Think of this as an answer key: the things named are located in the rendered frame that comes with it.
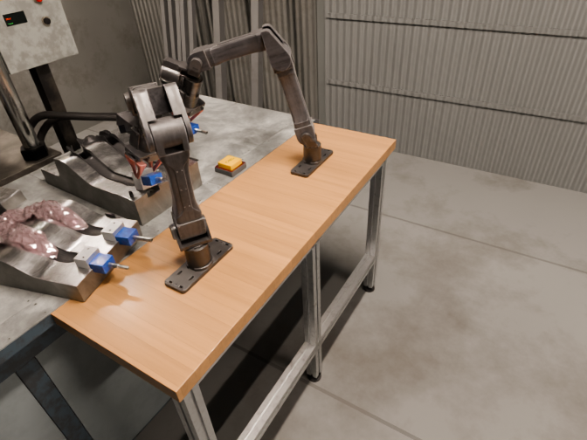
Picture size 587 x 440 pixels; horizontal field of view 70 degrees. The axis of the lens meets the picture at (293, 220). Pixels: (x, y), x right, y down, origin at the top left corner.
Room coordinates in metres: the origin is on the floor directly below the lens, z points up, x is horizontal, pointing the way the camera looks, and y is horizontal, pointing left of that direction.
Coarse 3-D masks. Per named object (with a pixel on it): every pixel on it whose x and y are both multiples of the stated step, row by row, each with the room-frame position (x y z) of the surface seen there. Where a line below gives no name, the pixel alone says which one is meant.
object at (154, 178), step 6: (144, 168) 1.09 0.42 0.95; (150, 168) 1.09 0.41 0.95; (132, 174) 1.07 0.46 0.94; (144, 174) 1.07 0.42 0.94; (150, 174) 1.06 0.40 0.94; (156, 174) 1.05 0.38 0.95; (138, 180) 1.05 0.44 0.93; (144, 180) 1.04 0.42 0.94; (150, 180) 1.03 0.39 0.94; (156, 180) 1.04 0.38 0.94; (162, 180) 1.02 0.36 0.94; (138, 186) 1.05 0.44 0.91; (144, 186) 1.05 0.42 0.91; (150, 186) 1.06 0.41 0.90
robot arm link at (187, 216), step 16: (160, 128) 0.79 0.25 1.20; (176, 128) 0.80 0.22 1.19; (160, 144) 0.78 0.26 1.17; (176, 144) 0.80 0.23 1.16; (160, 160) 0.79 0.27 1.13; (176, 160) 0.80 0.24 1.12; (176, 176) 0.80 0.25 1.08; (176, 192) 0.80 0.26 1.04; (192, 192) 0.82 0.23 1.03; (176, 208) 0.80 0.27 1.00; (192, 208) 0.81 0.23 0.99; (176, 224) 0.80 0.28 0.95; (192, 224) 0.81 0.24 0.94
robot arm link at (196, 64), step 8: (168, 64) 1.32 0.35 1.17; (176, 64) 1.32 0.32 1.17; (184, 64) 1.35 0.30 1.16; (192, 64) 1.29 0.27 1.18; (200, 64) 1.29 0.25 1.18; (160, 72) 1.31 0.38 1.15; (168, 72) 1.31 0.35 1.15; (176, 72) 1.32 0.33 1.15; (192, 72) 1.30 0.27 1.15; (200, 72) 1.32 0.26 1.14; (168, 80) 1.32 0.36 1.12; (176, 80) 1.31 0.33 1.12
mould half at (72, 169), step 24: (96, 144) 1.30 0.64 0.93; (48, 168) 1.29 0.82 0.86; (72, 168) 1.17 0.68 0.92; (120, 168) 1.21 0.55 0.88; (192, 168) 1.20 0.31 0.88; (72, 192) 1.21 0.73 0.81; (96, 192) 1.12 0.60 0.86; (120, 192) 1.06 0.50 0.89; (168, 192) 1.10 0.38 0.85; (144, 216) 1.02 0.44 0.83
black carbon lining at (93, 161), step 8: (88, 136) 1.32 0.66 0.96; (96, 136) 1.33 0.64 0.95; (104, 136) 1.33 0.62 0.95; (112, 136) 1.35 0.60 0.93; (80, 144) 1.28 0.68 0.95; (112, 144) 1.36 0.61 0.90; (120, 144) 1.32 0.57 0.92; (72, 152) 1.24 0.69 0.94; (88, 152) 1.25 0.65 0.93; (120, 152) 1.29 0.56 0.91; (88, 160) 1.22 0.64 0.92; (96, 160) 1.23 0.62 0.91; (96, 168) 1.20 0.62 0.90; (104, 168) 1.21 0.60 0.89; (160, 168) 1.19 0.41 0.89; (104, 176) 1.17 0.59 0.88; (112, 176) 1.18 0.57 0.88; (120, 176) 1.17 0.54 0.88; (128, 176) 1.15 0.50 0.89; (128, 184) 1.10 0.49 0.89
